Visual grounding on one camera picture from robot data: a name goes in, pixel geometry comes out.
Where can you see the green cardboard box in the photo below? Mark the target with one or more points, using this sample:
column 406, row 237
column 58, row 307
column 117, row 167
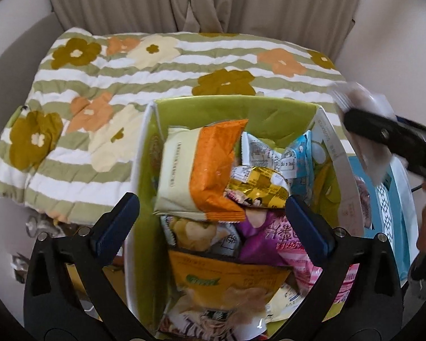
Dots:
column 234, row 113

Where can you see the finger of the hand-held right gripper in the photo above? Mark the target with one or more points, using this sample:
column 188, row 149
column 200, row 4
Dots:
column 394, row 135

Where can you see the floral striped blanket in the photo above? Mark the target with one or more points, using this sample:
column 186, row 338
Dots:
column 127, row 78

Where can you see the beige curtain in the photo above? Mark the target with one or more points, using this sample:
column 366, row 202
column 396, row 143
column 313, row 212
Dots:
column 198, row 0

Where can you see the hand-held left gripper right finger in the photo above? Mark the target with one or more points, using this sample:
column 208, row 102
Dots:
column 312, row 234

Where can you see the large yellow snack packet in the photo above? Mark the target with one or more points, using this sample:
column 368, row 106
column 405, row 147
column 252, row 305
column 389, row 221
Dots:
column 227, row 277

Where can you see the orange and cream snack packet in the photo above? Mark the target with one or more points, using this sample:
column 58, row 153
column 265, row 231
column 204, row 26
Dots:
column 191, row 170

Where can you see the clear snack packet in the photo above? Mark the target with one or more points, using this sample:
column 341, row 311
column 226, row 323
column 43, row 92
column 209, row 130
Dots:
column 372, row 99

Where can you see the gold snack packet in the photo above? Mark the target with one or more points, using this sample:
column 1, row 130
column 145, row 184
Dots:
column 259, row 188

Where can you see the cream blue-checked snack packet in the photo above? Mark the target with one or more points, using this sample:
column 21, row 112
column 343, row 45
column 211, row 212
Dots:
column 269, row 152

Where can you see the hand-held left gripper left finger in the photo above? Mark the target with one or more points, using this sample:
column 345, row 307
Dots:
column 113, row 231

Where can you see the pale cream snack packet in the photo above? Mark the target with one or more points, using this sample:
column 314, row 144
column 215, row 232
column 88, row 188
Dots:
column 285, row 303

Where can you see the cartoon print snack packet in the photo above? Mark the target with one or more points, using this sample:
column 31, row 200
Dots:
column 213, row 326

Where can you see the cream round-biscuit snack packet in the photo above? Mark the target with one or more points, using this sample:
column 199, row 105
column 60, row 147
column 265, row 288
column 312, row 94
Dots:
column 195, row 232

